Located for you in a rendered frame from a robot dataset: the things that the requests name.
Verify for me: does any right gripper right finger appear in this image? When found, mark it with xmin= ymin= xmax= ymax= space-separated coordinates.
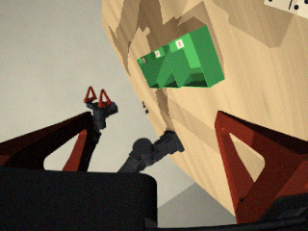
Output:
xmin=215 ymin=111 xmax=308 ymax=224

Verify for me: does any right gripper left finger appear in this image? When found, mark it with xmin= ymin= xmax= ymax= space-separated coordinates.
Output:
xmin=0 ymin=111 xmax=94 ymax=171

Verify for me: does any green three-compartment bin rack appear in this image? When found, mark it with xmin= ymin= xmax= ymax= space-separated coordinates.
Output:
xmin=137 ymin=25 xmax=225 ymax=89

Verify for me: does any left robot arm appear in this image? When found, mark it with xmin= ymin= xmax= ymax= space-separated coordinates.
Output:
xmin=84 ymin=101 xmax=185 ymax=172

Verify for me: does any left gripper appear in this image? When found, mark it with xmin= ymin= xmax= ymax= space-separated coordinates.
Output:
xmin=84 ymin=87 xmax=113 ymax=120

